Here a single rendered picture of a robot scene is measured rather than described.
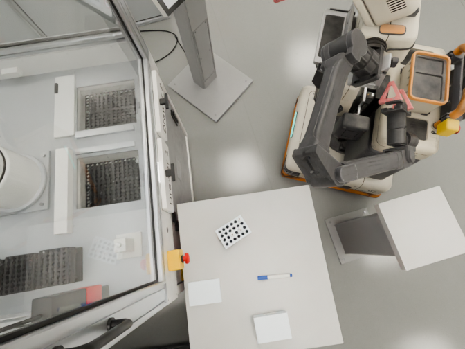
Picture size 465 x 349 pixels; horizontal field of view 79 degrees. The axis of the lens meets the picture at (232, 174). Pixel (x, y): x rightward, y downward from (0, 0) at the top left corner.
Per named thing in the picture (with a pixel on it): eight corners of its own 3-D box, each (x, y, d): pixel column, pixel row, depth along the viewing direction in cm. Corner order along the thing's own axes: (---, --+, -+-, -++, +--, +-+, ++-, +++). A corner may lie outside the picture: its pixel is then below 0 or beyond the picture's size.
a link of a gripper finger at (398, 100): (385, 88, 98) (385, 114, 97) (378, 82, 93) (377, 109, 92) (407, 82, 93) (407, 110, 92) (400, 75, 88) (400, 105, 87)
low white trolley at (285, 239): (284, 208, 195) (308, 184, 121) (302, 304, 179) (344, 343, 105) (201, 220, 195) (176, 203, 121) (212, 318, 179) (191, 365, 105)
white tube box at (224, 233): (240, 215, 119) (240, 214, 115) (251, 233, 117) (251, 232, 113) (215, 231, 118) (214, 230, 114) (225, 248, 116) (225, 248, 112)
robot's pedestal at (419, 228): (365, 208, 193) (441, 182, 120) (383, 251, 185) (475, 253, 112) (324, 219, 192) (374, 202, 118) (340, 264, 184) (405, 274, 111)
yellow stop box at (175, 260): (184, 248, 109) (180, 248, 102) (186, 268, 107) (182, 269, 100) (171, 251, 109) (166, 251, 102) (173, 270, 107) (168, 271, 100)
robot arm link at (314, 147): (314, 162, 61) (281, 167, 70) (349, 190, 68) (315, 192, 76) (354, 21, 76) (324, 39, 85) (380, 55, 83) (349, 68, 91)
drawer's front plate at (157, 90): (162, 84, 130) (155, 68, 119) (167, 141, 123) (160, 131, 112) (158, 84, 130) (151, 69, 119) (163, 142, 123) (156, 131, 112)
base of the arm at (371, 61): (380, 79, 83) (385, 46, 86) (365, 64, 79) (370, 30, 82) (353, 88, 90) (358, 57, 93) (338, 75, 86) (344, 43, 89)
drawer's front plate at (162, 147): (168, 147, 122) (160, 137, 111) (174, 212, 114) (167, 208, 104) (164, 147, 122) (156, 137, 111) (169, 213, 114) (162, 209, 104)
